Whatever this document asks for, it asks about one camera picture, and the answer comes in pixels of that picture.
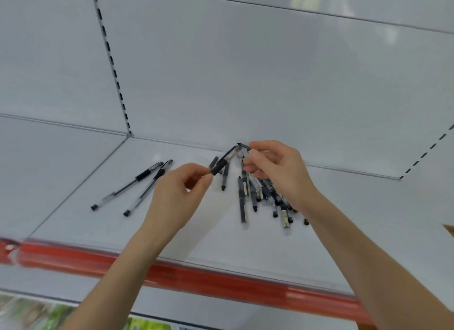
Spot clear pen with black grip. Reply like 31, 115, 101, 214
123, 159, 174, 217
90, 162, 164, 211

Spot person's right hand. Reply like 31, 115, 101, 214
242, 140, 320, 213

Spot person's left hand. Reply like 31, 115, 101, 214
144, 162, 215, 232

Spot pile of black pens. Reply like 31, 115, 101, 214
209, 155, 310, 229

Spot green packaged goods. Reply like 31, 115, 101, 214
0, 294, 179, 330

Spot person's right forearm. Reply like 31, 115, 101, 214
301, 193, 454, 330

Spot white metal shelf board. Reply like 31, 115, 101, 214
0, 114, 129, 242
26, 136, 454, 296

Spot person's left forearm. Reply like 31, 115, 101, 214
58, 225, 179, 330

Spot slotted white shelf upright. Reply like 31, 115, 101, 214
399, 122, 454, 180
89, 0, 133, 137

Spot black gel pen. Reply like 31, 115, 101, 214
210, 142, 252, 176

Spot red shelf price rail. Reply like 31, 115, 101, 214
0, 238, 19, 266
16, 241, 377, 327

